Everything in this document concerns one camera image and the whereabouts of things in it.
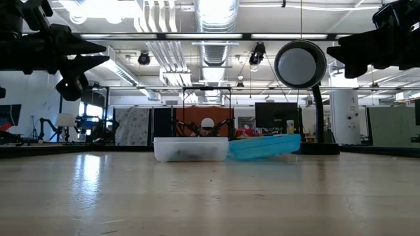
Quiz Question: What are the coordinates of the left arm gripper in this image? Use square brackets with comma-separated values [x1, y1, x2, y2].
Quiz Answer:
[0, 23, 111, 80]

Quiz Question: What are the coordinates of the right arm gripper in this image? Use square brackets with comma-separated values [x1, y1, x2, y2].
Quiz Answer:
[325, 22, 420, 79]

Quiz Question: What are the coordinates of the blue plastic box lid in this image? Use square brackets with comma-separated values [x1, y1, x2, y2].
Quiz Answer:
[227, 133, 302, 161]

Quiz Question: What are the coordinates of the clear plastic supply box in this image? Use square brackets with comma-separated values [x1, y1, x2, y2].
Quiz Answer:
[153, 136, 230, 163]

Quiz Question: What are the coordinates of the black round-head desk lamp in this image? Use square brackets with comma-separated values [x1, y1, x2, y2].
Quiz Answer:
[274, 39, 341, 156]

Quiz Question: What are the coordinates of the white lampshade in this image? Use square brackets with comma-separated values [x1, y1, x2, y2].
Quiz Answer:
[54, 113, 75, 128]

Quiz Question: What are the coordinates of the white round pillar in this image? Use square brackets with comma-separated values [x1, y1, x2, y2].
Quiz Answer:
[329, 89, 362, 146]

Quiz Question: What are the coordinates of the green partition panel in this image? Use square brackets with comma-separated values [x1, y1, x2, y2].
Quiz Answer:
[366, 106, 420, 148]

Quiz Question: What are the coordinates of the black monitor screen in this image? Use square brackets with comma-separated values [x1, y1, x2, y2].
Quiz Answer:
[255, 102, 300, 134]

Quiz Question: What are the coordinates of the orange partition panel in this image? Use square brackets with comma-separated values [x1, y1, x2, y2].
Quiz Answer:
[173, 106, 235, 138]

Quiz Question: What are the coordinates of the person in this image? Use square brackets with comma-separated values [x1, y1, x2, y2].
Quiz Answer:
[196, 117, 220, 138]

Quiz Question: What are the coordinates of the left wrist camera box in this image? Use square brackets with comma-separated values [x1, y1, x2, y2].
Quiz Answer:
[54, 73, 90, 102]

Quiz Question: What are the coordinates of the black ceiling camera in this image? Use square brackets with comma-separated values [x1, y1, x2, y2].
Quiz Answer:
[248, 42, 267, 67]
[137, 50, 152, 66]

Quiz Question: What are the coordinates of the black metal frame stand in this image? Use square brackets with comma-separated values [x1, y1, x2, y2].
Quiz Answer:
[181, 86, 233, 138]

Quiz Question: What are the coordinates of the black overhead frame beam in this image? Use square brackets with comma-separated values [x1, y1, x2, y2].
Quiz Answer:
[73, 31, 354, 41]

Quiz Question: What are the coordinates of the silver ceiling duct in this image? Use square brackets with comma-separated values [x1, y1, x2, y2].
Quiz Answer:
[192, 0, 241, 103]

